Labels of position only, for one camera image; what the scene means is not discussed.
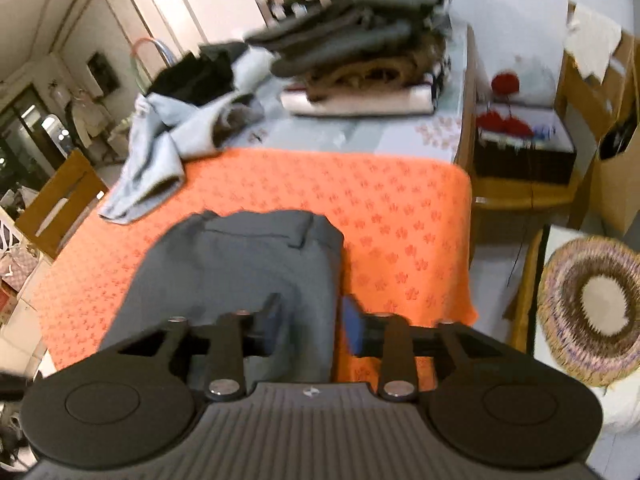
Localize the grey patterned tablecloth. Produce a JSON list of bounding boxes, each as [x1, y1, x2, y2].
[[215, 22, 476, 166]]

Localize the folded brown garment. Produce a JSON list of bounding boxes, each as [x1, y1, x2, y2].
[[304, 35, 447, 102]]

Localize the beige hanging coat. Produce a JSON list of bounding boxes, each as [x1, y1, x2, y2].
[[70, 100, 103, 148]]

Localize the black wall television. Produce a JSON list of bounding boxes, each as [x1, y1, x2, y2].
[[85, 52, 121, 97]]

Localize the colourful hula hoop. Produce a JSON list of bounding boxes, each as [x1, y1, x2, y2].
[[130, 36, 177, 84]]

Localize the orange patterned mat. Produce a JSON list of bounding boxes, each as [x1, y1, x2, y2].
[[29, 147, 480, 387]]

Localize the folded dark grey garment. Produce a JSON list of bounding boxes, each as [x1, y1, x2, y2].
[[244, 0, 450, 80]]

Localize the light blue garment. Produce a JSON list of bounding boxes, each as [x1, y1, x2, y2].
[[96, 50, 268, 225]]

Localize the dark grey pants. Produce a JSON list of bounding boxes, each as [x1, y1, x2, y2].
[[96, 209, 347, 386]]

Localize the black box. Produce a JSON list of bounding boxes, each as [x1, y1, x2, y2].
[[472, 102, 579, 188]]

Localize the black garment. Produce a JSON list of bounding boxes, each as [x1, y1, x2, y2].
[[144, 41, 250, 107]]

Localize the folded white striped garment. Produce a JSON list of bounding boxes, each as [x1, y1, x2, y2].
[[279, 57, 455, 117]]

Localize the white cloth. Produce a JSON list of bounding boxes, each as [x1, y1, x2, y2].
[[566, 2, 624, 82]]

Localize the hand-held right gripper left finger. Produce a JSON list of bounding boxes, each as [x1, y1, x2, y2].
[[95, 292, 285, 402]]

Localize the checked handbag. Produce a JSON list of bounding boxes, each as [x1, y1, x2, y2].
[[0, 245, 41, 292]]

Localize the white padded stool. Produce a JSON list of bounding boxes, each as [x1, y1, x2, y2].
[[520, 225, 640, 433]]

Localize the wooden chair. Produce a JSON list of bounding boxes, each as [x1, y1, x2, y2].
[[14, 149, 110, 262], [469, 0, 601, 231]]

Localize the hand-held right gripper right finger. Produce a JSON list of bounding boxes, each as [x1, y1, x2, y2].
[[341, 295, 531, 402]]

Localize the brown paper bag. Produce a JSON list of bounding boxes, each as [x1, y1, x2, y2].
[[582, 35, 640, 237]]

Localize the round woven cushion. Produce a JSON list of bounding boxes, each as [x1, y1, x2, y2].
[[536, 236, 640, 387]]

